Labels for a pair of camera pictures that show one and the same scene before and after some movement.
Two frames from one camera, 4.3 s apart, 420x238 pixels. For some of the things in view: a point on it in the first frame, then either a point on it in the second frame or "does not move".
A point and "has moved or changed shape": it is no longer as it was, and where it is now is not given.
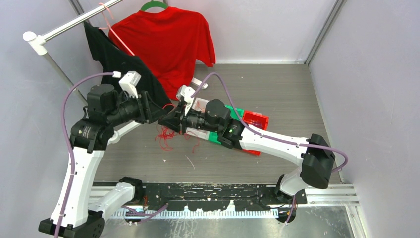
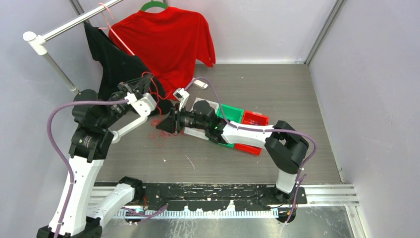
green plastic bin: [213, 136] does not move
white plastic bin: [199, 103] does not move
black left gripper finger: [155, 112] to [140, 84]
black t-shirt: [113, 58] does not move
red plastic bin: [256, 119] does not move
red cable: [168, 104] to [156, 93]
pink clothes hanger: [109, 27] does not move
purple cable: [246, 126] has moved or changed shape
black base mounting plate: [207, 197] does not move
